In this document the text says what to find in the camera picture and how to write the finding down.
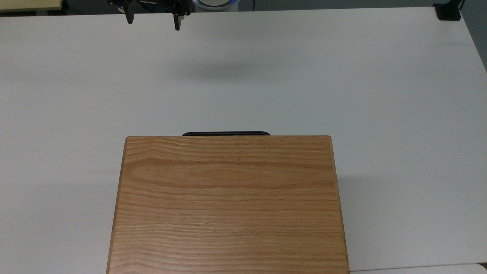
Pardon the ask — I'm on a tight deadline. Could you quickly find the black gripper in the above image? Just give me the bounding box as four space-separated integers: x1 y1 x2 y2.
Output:
108 0 191 31

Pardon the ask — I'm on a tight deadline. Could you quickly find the wooden drawer cabinet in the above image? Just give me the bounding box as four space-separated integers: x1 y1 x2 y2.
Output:
106 135 350 274

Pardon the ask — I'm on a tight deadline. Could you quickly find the beige side table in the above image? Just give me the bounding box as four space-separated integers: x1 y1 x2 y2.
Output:
0 0 64 13

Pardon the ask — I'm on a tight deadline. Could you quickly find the black table clamp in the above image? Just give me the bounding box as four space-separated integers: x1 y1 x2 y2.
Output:
433 2 462 21

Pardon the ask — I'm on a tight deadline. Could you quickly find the black drawer handle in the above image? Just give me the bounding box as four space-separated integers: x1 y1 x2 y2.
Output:
182 131 271 137

